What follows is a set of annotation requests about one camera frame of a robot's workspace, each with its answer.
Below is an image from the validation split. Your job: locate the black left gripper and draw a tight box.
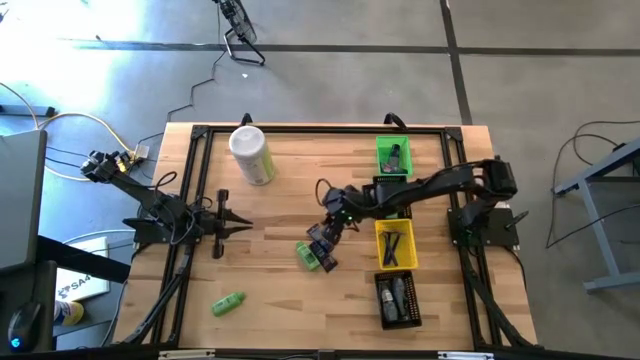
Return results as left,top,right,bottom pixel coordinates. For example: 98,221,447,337
192,188,254,260

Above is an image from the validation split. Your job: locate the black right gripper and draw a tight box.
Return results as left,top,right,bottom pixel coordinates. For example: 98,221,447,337
319,184,375,246

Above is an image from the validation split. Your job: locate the dark foil sachet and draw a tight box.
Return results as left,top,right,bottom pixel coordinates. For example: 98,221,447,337
309,241,340,274
306,223,335,253

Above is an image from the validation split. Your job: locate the green travel bottle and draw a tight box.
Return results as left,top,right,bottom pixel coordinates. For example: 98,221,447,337
295,241,322,273
210,291,247,318

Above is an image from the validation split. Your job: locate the white green wipes canister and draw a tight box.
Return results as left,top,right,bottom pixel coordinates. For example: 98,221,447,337
228,124,276,187

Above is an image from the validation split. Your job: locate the black perforated basket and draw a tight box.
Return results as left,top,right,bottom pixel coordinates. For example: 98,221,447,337
374,270,423,331
373,174,414,221

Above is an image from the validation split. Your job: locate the yellow perforated basket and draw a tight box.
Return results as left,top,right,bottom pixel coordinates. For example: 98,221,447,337
374,218,420,271

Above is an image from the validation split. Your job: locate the green perforated basket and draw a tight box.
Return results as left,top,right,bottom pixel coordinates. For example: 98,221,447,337
375,135,415,178

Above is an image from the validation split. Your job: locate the black desk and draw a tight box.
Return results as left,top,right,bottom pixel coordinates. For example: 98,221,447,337
0,234,132,354

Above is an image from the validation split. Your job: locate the white printed box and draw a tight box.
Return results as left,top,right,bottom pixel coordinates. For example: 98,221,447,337
53,235,111,304

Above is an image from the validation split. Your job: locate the person's foot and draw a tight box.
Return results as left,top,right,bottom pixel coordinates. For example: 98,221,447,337
53,299,85,327

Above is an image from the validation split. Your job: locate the black floor fan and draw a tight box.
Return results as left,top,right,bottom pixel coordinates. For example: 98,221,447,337
212,0,267,67

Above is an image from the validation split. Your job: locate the grey laptop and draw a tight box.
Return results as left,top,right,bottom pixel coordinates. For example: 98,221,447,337
0,128,49,274

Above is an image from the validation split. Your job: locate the black computer mouse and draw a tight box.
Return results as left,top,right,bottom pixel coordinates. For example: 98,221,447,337
6,299,44,354

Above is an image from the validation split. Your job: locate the grey power strip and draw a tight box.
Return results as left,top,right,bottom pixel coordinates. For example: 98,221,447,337
0,103,56,117

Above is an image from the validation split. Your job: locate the grey metal table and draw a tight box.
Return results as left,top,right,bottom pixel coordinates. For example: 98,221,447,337
552,137,640,294

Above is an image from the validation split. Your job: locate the black aluminium table frame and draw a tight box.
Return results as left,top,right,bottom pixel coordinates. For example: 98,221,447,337
112,123,539,351

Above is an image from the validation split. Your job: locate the black fan cable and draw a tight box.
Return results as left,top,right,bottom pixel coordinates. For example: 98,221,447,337
137,4,224,146

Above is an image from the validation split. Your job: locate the silver bracket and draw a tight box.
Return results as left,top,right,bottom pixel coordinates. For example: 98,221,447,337
158,349,216,360
437,350,495,360

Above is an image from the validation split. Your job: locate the yellow floor cable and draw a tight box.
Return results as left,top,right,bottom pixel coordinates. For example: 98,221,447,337
0,82,137,182

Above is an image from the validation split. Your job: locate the black floor cable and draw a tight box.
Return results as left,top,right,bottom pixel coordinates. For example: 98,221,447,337
544,133,640,250
571,118,640,167

